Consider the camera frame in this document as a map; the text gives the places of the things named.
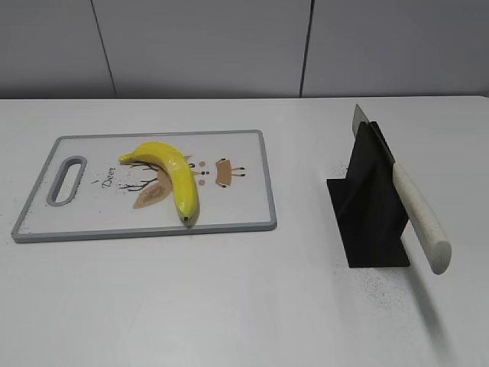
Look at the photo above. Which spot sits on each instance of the white grey cutting board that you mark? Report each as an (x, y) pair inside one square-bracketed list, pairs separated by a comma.
[(84, 193)]

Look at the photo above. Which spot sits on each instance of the yellow plastic banana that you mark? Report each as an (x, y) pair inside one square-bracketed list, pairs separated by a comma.
[(174, 163)]

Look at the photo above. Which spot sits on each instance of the white handled kitchen knife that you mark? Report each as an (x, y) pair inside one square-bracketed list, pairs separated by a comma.
[(432, 237)]

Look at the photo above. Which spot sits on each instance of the black knife stand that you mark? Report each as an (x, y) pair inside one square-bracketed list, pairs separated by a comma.
[(370, 215)]

